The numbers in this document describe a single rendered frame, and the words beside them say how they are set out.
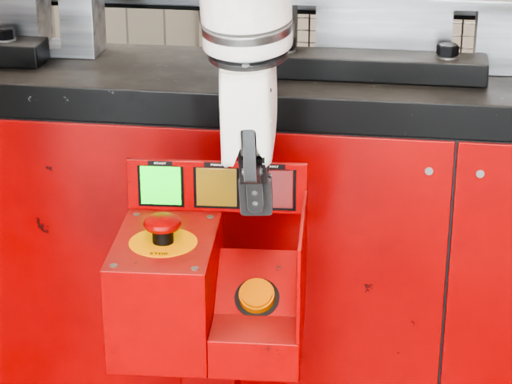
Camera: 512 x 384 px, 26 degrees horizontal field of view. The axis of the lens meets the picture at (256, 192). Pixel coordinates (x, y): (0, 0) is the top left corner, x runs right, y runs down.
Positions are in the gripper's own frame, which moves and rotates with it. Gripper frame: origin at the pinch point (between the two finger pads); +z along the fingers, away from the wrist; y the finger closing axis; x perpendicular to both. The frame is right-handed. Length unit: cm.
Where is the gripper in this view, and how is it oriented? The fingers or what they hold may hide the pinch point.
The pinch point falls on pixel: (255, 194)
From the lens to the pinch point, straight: 110.8
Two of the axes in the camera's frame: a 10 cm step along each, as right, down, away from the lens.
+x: 10.0, -0.1, -0.8
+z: 0.5, 8.7, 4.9
